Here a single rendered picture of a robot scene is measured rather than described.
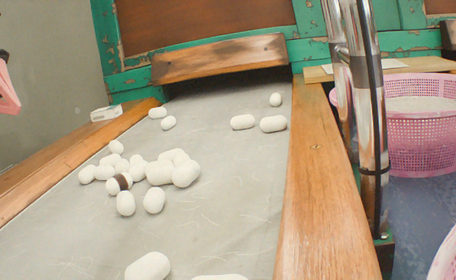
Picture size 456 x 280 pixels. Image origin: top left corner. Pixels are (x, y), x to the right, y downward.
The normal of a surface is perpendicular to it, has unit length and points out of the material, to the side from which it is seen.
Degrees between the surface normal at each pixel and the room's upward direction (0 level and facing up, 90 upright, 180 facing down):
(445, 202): 0
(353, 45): 90
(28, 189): 45
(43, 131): 90
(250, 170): 0
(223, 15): 90
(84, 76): 90
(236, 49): 66
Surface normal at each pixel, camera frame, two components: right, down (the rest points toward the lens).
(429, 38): -0.18, 0.32
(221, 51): -0.24, -0.08
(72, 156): 0.55, -0.75
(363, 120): -0.81, 0.31
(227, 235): -0.18, -0.94
